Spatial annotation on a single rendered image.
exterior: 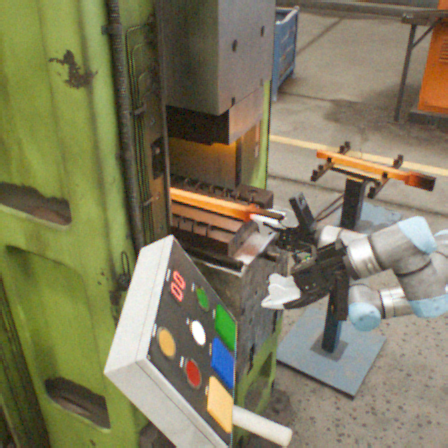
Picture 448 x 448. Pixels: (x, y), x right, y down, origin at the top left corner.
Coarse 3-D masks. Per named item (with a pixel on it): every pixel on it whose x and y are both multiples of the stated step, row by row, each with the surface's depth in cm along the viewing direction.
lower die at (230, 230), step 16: (192, 192) 166; (176, 208) 159; (192, 208) 159; (208, 208) 157; (176, 224) 153; (208, 224) 152; (224, 224) 152; (240, 224) 152; (256, 224) 162; (208, 240) 149; (224, 240) 147; (240, 240) 154
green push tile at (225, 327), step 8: (216, 312) 114; (224, 312) 117; (216, 320) 112; (224, 320) 115; (216, 328) 110; (224, 328) 113; (232, 328) 117; (224, 336) 112; (232, 336) 115; (232, 344) 113
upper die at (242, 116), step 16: (256, 96) 137; (176, 112) 132; (192, 112) 130; (224, 112) 126; (240, 112) 131; (256, 112) 139; (176, 128) 135; (192, 128) 132; (208, 128) 130; (224, 128) 128; (240, 128) 133; (224, 144) 130
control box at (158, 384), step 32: (160, 256) 105; (160, 288) 97; (192, 288) 109; (128, 320) 93; (160, 320) 92; (192, 320) 102; (128, 352) 86; (160, 352) 87; (192, 352) 97; (128, 384) 86; (160, 384) 86; (192, 384) 92; (224, 384) 104; (160, 416) 90; (192, 416) 90
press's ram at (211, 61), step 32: (160, 0) 113; (192, 0) 110; (224, 0) 109; (256, 0) 122; (192, 32) 113; (224, 32) 113; (256, 32) 126; (192, 64) 117; (224, 64) 116; (256, 64) 131; (192, 96) 122; (224, 96) 121
